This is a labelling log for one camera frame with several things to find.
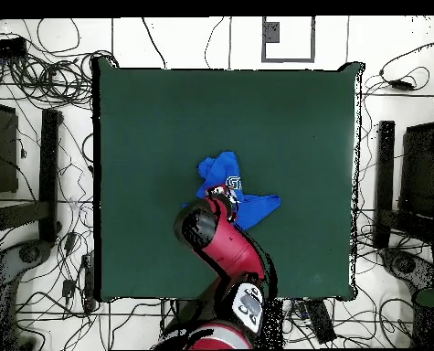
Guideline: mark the blue shirt with white print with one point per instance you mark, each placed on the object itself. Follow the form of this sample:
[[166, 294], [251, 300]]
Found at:
[[220, 170]]

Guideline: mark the dark flat box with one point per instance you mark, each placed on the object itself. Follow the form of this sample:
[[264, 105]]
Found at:
[[4, 146], [419, 172]]

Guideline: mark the dark green table cloth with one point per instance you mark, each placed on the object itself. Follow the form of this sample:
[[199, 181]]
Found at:
[[165, 128]]

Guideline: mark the black power strip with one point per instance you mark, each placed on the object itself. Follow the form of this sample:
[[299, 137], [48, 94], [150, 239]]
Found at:
[[320, 321]]

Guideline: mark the black stand bar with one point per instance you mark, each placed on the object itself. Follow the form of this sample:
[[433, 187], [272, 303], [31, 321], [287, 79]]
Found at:
[[384, 182], [49, 175]]

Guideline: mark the black office chair base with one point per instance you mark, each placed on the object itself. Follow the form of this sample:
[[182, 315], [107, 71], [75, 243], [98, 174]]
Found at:
[[30, 254], [406, 265]]

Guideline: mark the black power adaptor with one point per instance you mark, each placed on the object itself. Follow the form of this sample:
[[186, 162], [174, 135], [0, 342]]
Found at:
[[401, 85]]

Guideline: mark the black device with ports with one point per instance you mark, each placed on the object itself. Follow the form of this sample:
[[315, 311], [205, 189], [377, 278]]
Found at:
[[4, 47]]

